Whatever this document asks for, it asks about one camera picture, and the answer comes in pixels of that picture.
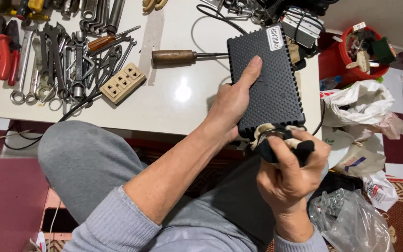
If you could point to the person's right hand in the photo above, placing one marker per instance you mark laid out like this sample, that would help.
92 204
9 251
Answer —
290 176

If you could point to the person's left hand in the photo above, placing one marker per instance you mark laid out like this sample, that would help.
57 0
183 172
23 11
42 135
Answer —
230 105

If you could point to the black and cream cloth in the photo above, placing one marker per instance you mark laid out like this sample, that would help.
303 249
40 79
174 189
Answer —
282 143

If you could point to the black ribbed charger box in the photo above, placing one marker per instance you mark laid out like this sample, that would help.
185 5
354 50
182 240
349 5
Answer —
268 84

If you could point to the beige paper bag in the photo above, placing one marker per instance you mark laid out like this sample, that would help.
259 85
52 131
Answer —
357 157

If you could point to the clear plastic bag of screws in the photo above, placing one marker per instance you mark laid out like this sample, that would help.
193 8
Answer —
348 220

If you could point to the white printed packet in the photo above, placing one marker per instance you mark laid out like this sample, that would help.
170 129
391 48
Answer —
380 190

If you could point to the white plastic bag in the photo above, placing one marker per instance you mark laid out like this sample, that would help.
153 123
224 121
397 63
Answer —
357 101

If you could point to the silver metal power supply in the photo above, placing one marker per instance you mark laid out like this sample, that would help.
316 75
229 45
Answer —
301 26

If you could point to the beige multi socket outlet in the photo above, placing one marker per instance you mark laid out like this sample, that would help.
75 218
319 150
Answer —
122 83

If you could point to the pink plastic bag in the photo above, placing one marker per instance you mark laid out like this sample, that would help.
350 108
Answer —
392 126

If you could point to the red plastic bucket of parts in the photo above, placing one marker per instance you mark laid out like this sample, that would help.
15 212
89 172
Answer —
357 52

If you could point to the person's grey trousers leg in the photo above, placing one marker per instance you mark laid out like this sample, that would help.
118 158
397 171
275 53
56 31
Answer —
93 168

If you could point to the pile of steel wrenches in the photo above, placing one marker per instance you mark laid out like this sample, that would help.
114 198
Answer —
68 63

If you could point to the small steel scissors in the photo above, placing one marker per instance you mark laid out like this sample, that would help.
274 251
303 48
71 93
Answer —
60 103

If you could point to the smartphone with pink case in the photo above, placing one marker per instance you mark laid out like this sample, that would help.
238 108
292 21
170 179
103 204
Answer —
58 219

